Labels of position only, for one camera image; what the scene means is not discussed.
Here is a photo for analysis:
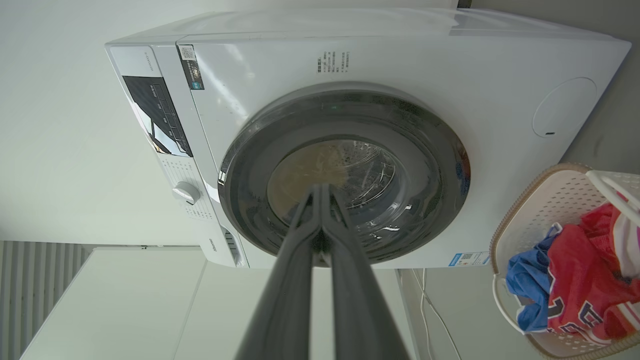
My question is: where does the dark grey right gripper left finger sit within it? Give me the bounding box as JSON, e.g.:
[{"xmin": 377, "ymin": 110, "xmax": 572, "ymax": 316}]
[{"xmin": 235, "ymin": 185, "xmax": 322, "ymax": 360}]

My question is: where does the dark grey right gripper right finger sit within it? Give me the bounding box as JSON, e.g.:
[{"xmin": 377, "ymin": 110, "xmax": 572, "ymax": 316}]
[{"xmin": 320, "ymin": 183, "xmax": 411, "ymax": 360}]

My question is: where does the round dark washing machine door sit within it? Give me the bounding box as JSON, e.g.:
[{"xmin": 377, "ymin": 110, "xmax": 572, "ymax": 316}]
[{"xmin": 218, "ymin": 82, "xmax": 471, "ymax": 265}]

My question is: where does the white front-load washing machine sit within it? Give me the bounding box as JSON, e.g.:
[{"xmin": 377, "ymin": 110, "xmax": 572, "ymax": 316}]
[{"xmin": 105, "ymin": 7, "xmax": 632, "ymax": 270}]

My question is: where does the blue energy label sticker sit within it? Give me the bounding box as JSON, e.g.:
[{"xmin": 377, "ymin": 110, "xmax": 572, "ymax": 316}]
[{"xmin": 448, "ymin": 251, "xmax": 491, "ymax": 267}]

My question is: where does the silver washer control knob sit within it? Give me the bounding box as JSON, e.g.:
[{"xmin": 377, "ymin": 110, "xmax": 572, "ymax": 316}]
[{"xmin": 172, "ymin": 181, "xmax": 202, "ymax": 206}]

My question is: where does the blue garment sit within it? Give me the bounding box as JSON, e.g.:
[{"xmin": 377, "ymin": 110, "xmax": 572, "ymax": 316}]
[{"xmin": 506, "ymin": 223, "xmax": 563, "ymax": 334}]

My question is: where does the cream perforated laundry basket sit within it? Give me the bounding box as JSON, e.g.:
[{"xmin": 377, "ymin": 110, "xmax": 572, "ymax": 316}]
[{"xmin": 490, "ymin": 162, "xmax": 640, "ymax": 360}]

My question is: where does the black washer control display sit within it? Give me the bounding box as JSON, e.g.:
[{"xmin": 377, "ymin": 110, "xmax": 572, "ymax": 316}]
[{"xmin": 122, "ymin": 76, "xmax": 194, "ymax": 158}]

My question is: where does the red jersey garment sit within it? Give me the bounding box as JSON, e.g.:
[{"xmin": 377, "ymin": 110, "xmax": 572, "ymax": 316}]
[{"xmin": 546, "ymin": 202, "xmax": 640, "ymax": 347}]

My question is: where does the black promotional sticker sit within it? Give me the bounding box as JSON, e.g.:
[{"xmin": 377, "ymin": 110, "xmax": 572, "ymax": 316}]
[{"xmin": 177, "ymin": 45, "xmax": 206, "ymax": 91}]

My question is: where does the round white filter cover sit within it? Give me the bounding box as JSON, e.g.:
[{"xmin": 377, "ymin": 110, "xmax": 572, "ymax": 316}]
[{"xmin": 532, "ymin": 76, "xmax": 598, "ymax": 138}]

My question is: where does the grey ribbed wall panel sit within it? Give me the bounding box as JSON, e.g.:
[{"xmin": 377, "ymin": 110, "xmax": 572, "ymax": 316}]
[{"xmin": 0, "ymin": 241, "xmax": 93, "ymax": 360}]

